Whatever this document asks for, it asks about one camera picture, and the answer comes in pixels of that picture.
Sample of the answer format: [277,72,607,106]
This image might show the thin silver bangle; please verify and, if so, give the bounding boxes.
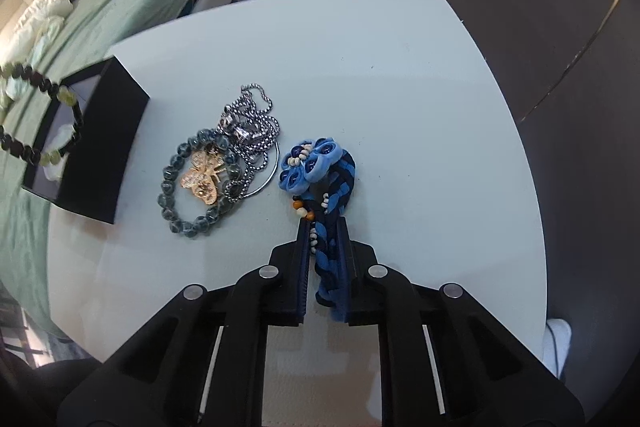
[244,132,280,198]

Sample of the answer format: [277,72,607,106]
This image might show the cream crumpled quilt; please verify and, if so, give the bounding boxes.
[0,0,126,58]

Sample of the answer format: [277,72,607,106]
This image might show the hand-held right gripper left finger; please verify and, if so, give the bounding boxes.
[56,217,313,427]

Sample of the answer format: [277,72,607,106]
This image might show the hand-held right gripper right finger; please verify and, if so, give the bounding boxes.
[336,217,586,427]

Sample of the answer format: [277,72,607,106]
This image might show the black and green bead bracelet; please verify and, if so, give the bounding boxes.
[0,62,86,168]

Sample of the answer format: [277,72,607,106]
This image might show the grey-blue glass bead bracelet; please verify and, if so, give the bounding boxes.
[160,129,243,238]

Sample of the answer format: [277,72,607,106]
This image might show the gold bee brooch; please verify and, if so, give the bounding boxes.
[180,146,227,205]

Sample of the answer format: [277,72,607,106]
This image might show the black jewelry box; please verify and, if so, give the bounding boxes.
[21,55,151,225]

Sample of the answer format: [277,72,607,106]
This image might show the white shoe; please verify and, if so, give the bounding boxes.
[546,318,572,375]

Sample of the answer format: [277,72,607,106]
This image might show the silver chain necklace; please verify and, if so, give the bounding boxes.
[218,83,281,202]

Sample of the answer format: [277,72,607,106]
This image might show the blue braided flower bracelet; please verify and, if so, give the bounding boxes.
[277,138,357,323]

